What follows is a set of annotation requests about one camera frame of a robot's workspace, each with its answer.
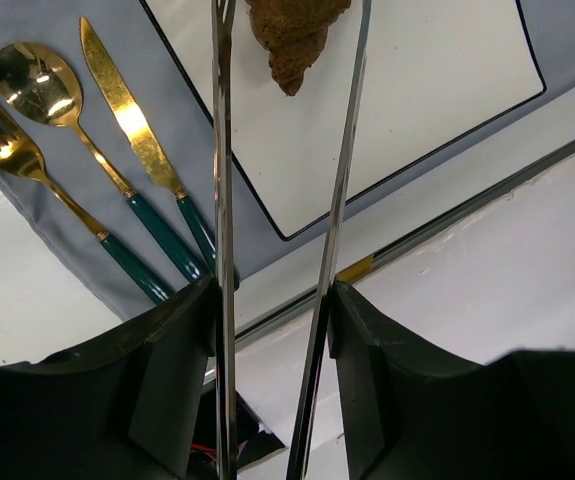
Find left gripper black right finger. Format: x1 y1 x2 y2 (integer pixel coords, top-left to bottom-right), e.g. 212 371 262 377
331 282 575 479

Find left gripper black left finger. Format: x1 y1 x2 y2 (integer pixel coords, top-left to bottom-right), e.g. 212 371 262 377
0 277 217 479

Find brown chocolate croissant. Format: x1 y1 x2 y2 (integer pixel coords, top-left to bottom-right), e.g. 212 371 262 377
247 0 351 96

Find silver metal tongs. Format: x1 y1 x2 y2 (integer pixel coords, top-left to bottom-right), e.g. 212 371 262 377
211 1 372 479

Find grey cloth placemat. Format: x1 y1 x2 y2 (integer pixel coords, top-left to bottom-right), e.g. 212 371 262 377
0 0 575 321

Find white square plate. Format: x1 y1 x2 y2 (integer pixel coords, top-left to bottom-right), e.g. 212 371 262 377
139 0 548 244

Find gold knife green handle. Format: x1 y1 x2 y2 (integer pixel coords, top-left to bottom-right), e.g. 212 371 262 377
80 16 216 273

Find gold fork green handle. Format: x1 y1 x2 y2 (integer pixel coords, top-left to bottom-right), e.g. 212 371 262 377
0 80 176 305

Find gold spoon green handle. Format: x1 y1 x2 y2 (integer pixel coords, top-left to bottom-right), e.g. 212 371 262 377
0 41 207 281

